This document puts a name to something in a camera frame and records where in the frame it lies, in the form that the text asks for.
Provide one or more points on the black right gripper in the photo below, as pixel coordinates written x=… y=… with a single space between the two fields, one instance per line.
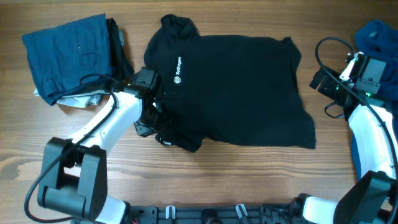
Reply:
x=325 y=88

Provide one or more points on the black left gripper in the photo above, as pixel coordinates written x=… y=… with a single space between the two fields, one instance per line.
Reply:
x=145 y=130

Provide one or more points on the blue polo shirt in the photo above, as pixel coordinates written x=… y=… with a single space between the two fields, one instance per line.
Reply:
x=379 y=46

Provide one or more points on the black polo shirt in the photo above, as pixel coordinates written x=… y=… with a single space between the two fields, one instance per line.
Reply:
x=230 y=88

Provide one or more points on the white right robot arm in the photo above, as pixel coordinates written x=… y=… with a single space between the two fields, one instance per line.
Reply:
x=371 y=200

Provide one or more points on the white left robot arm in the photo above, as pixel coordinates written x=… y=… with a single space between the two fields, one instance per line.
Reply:
x=73 y=179

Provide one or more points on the folded dark green garment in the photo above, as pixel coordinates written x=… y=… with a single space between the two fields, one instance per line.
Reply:
x=123 y=69

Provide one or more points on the folded blue denim shorts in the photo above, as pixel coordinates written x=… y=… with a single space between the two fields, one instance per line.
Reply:
x=59 y=57

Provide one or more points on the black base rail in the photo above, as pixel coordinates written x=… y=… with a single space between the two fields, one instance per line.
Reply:
x=264 y=214

